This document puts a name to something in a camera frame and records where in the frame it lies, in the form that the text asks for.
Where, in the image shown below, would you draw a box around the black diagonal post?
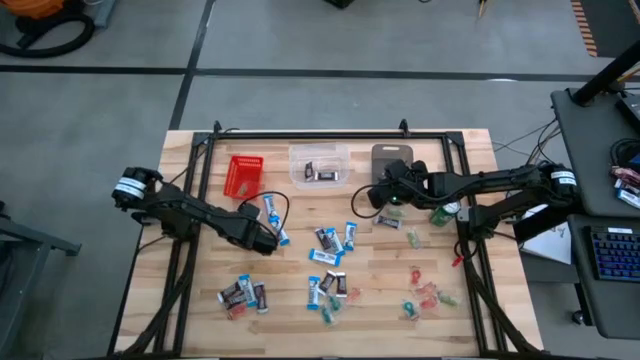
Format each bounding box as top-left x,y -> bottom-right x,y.
571,39 -> 640,108

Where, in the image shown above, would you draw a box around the grey plastic bin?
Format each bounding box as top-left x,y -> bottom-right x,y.
371,143 -> 415,174

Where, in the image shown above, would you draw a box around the black floor mat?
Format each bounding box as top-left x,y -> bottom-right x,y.
582,0 -> 640,59

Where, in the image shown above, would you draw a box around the grey desk top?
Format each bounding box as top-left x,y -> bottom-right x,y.
567,214 -> 640,341
550,87 -> 640,219

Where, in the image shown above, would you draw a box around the red plastic basket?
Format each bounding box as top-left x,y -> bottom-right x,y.
222,154 -> 265,200

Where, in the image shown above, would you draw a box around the coiled black cable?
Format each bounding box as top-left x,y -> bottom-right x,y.
609,137 -> 640,169

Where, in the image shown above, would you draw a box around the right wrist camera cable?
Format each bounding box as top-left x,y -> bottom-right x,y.
350,183 -> 382,220

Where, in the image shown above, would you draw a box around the black vacuum hose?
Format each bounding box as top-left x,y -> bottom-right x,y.
0,12 -> 96,59

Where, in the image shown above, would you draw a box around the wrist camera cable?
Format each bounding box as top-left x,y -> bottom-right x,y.
350,183 -> 382,220
238,190 -> 292,237

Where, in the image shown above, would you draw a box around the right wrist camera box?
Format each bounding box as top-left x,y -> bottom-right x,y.
368,182 -> 404,210

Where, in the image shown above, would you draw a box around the green soda can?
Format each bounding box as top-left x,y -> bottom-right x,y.
428,201 -> 462,228

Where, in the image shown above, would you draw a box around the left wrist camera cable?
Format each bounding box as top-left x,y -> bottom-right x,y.
238,190 -> 292,237

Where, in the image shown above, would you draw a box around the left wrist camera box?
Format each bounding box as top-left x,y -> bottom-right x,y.
236,201 -> 262,221

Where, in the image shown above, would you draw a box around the spare candy pack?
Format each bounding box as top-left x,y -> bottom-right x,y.
609,166 -> 640,187
615,187 -> 640,209

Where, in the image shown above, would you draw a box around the backlit black keyboard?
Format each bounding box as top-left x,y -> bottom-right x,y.
589,225 -> 640,284

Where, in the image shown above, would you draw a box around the grey metal side table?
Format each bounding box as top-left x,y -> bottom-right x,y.
0,199 -> 84,360

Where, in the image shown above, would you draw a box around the black power cables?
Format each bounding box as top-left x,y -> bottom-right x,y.
492,117 -> 561,174

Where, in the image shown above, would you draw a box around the clear plastic bin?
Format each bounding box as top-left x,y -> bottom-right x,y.
288,142 -> 351,190

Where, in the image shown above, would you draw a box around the black laptop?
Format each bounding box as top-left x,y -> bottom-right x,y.
614,92 -> 640,134

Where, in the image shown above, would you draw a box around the white paper sheet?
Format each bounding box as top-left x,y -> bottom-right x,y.
519,219 -> 574,265

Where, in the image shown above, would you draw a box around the orange vacuum cleaner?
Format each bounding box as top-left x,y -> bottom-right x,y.
0,0 -> 66,20

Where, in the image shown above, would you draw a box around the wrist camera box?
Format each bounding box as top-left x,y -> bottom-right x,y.
368,182 -> 404,210
236,201 -> 262,221

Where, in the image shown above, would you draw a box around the grey flat floor object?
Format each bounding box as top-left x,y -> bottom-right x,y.
92,0 -> 119,29

